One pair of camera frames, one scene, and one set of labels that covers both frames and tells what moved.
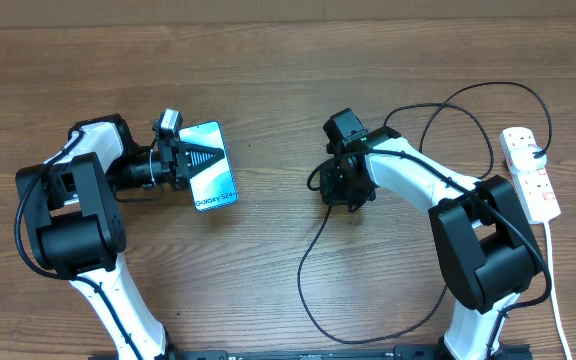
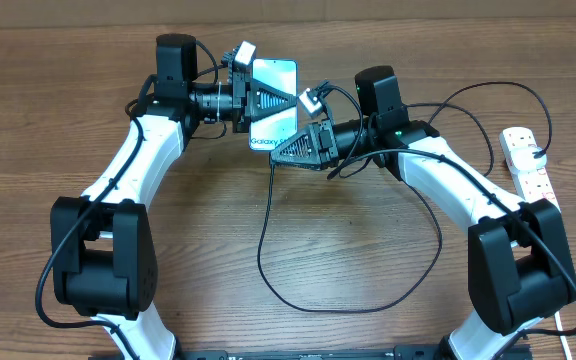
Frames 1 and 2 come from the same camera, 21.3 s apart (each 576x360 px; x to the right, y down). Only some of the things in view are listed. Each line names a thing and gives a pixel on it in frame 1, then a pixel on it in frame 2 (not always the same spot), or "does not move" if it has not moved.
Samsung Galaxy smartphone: (216, 185) -> (269, 132)
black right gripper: (334, 197) -> (320, 132)
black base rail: (402, 353) does not move
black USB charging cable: (486, 174) -> (434, 265)
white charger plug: (524, 161) does not move
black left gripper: (171, 148) -> (254, 90)
